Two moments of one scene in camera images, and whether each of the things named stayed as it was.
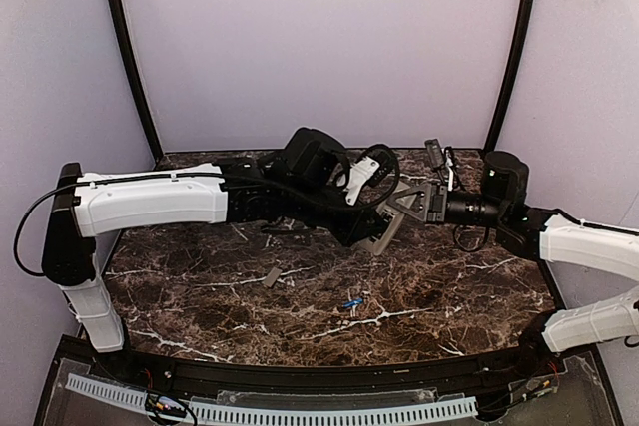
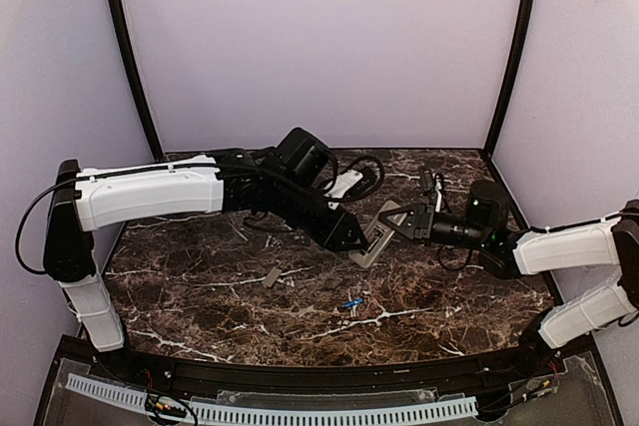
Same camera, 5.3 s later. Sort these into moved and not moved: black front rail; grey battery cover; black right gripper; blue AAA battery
Moved: black right gripper
Not moved: grey battery cover; blue AAA battery; black front rail
